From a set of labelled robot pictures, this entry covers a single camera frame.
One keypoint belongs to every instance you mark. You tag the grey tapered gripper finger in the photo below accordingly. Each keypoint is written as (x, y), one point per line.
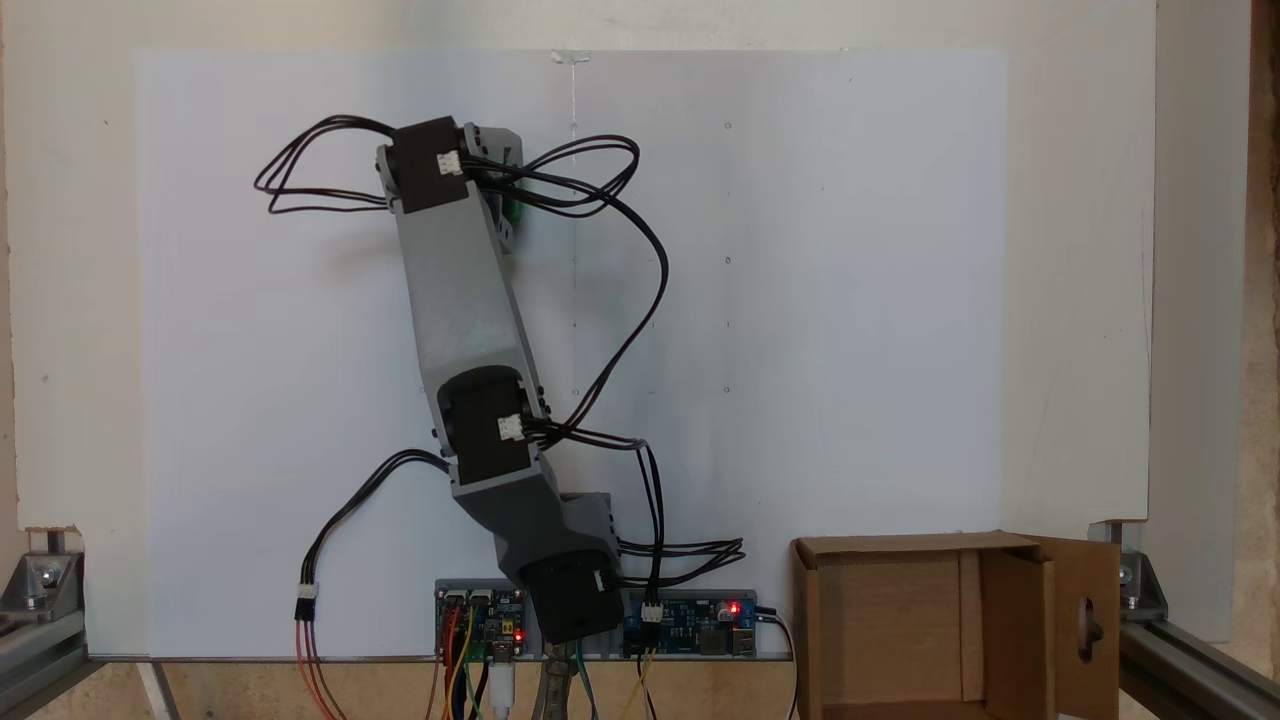
(495, 145)

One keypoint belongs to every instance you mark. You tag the green dice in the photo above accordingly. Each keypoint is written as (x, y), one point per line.
(516, 208)

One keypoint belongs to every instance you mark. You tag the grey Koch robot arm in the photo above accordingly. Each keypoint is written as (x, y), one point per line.
(465, 300)

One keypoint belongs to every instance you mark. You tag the clear tape strip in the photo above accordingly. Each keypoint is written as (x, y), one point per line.
(570, 57)

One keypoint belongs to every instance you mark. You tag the white paper sheet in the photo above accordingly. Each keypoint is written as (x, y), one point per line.
(850, 300)

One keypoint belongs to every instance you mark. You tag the grey board mounting plate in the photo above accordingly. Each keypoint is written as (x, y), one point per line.
(480, 584)

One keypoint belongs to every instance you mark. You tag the motor controller circuit board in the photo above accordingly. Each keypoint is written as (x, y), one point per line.
(490, 625)

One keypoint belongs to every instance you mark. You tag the blue power circuit board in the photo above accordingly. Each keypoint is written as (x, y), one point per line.
(700, 625)

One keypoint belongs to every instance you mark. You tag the metal table clamp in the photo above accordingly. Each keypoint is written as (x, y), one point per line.
(560, 690)

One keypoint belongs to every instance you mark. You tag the brown cardboard box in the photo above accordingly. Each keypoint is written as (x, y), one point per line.
(900, 640)

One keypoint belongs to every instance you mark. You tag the metal corner bracket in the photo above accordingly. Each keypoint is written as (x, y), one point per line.
(1140, 590)
(40, 585)

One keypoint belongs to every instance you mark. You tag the aluminium frame post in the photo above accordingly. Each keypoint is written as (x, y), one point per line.
(1200, 670)
(35, 660)

